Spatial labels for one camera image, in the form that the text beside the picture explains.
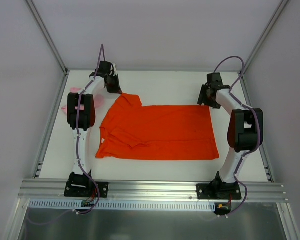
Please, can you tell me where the orange t shirt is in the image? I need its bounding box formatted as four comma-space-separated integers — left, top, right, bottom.
95, 93, 220, 161

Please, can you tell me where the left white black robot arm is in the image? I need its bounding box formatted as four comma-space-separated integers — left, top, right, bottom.
64, 60, 122, 200

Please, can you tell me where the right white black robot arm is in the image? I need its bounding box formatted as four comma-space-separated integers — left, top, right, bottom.
196, 72, 264, 200

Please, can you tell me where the pink t shirt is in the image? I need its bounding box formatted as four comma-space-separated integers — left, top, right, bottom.
61, 87, 105, 114

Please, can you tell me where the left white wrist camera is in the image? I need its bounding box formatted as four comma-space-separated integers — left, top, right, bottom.
110, 63, 118, 76

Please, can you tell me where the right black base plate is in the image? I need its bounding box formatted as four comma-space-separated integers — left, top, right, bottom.
196, 183, 242, 200

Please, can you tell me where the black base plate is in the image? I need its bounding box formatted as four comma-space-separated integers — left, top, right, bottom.
63, 182, 109, 198
196, 183, 242, 200

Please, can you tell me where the left aluminium frame post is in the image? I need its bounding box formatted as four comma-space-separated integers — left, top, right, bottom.
24, 0, 69, 75

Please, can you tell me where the aluminium frame post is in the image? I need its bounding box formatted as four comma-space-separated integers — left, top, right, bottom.
24, 0, 69, 75
241, 0, 291, 75

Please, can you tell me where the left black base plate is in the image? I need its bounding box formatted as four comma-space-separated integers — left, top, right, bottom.
63, 182, 109, 198

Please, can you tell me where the right aluminium frame post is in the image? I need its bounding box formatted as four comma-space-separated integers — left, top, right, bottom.
241, 0, 291, 75

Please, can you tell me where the aluminium mounting rail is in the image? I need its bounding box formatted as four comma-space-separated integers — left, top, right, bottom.
17, 178, 289, 203

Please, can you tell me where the white slotted cable duct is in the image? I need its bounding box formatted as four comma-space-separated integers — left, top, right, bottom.
28, 199, 216, 213

